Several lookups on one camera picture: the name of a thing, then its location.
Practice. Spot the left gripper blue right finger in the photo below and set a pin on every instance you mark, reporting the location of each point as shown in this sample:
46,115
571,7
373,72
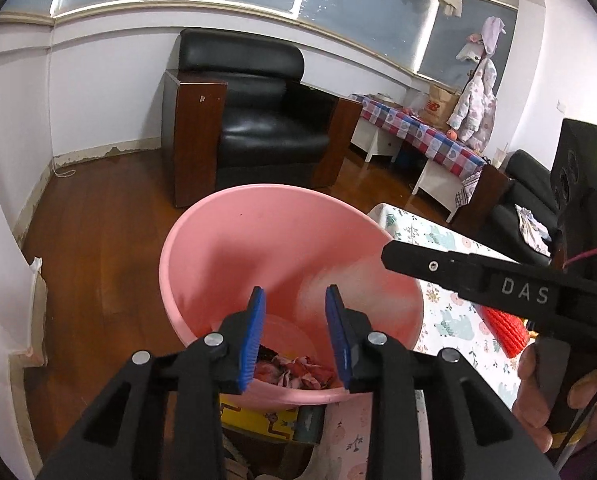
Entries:
348,331

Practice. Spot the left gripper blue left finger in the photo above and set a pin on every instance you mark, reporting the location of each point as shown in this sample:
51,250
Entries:
242,332

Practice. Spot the red foam net sleeve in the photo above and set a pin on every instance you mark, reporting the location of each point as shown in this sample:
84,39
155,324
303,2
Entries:
508,330

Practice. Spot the right hand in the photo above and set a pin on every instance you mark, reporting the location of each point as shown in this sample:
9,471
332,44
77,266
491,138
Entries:
532,409

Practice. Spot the cloth on armchair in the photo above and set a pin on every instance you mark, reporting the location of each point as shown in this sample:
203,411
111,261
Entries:
533,232

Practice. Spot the yellow box under bucket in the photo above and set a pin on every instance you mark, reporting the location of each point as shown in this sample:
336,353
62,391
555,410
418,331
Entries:
303,424

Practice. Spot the floral tablecloth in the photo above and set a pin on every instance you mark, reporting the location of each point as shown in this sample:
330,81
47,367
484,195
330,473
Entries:
448,322

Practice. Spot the pink plastic bucket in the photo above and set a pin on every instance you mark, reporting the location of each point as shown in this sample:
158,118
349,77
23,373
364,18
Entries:
294,243

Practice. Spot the black leather armchair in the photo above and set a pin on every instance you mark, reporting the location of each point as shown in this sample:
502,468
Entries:
236,111
510,210

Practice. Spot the white bench table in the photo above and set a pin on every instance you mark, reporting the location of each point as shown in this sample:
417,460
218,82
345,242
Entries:
428,177

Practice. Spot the checkered cloth on bench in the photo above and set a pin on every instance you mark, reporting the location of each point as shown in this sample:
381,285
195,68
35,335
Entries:
433,143

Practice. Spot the hanging floral jacket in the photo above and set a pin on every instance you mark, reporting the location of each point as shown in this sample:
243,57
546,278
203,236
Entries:
473,116

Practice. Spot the brown paper bag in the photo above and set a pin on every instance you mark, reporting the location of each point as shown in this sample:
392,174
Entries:
439,105

